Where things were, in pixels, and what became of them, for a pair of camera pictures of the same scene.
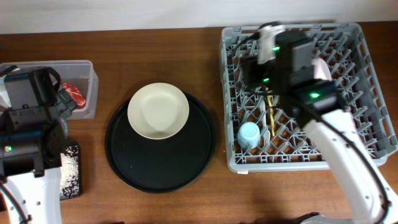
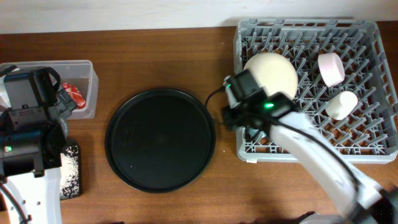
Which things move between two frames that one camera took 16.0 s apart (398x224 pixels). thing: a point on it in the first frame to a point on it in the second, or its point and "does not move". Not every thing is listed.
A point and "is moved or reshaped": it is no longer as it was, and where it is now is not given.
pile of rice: x=69 y=180 does not move
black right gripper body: x=259 y=76 to x=232 y=119
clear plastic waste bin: x=79 y=74 does not move
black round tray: x=165 y=165 does not move
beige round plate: x=158 y=111 is moved or reshaped
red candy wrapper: x=76 y=96 does not move
